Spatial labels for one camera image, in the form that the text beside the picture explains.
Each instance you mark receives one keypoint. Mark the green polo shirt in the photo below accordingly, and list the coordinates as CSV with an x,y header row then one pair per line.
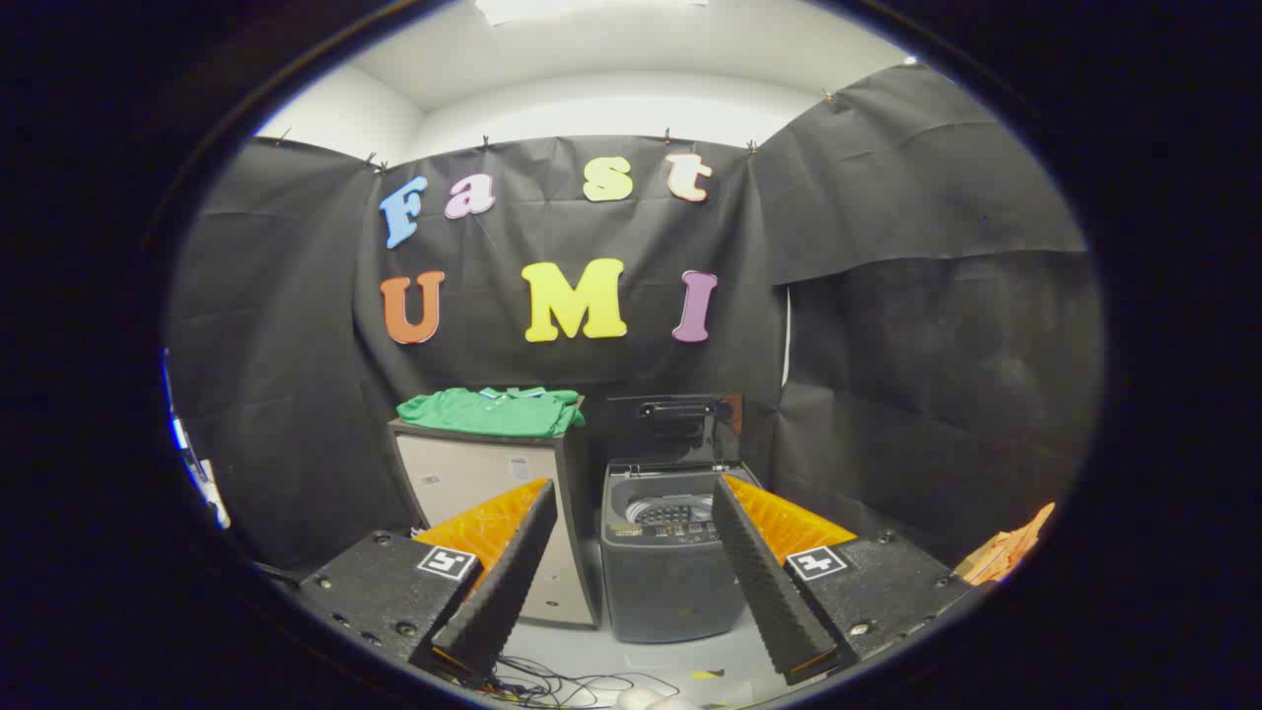
x,y
483,414

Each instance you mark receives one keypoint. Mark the grey cabinet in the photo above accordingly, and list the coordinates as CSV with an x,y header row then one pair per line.
x,y
463,473

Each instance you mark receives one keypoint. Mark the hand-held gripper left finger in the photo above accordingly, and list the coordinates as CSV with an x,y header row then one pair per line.
x,y
508,582

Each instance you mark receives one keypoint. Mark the black backdrop cloth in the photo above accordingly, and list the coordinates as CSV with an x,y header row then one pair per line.
x,y
887,345

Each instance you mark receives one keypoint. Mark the white and blue object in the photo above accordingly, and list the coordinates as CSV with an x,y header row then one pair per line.
x,y
212,503

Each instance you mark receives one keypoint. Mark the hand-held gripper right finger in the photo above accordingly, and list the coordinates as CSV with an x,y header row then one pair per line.
x,y
764,582

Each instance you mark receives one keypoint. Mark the orange cloth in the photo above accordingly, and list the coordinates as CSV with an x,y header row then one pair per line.
x,y
1001,557

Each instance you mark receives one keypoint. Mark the ceiling light panel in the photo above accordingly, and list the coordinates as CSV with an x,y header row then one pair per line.
x,y
592,8

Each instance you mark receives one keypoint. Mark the grey washing machine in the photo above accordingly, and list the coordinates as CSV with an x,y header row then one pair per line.
x,y
661,592

